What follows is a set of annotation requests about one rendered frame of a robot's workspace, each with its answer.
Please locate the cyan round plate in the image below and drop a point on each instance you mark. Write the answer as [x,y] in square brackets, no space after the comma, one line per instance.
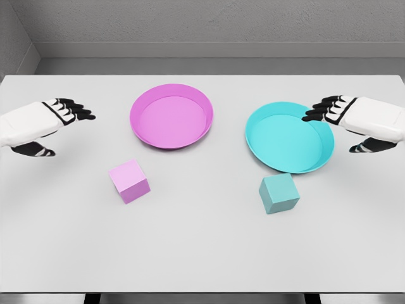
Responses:
[286,139]

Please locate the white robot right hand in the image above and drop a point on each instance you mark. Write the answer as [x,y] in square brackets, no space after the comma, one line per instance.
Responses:
[370,118]

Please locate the pink round plate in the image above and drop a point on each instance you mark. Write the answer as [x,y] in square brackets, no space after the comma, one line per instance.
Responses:
[171,116]

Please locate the teal cube block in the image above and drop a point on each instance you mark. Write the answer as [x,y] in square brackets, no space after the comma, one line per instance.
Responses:
[279,193]

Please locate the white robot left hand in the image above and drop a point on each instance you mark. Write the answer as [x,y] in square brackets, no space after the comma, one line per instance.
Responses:
[28,122]

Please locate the pink cube block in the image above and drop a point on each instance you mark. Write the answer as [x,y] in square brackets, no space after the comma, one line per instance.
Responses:
[129,181]

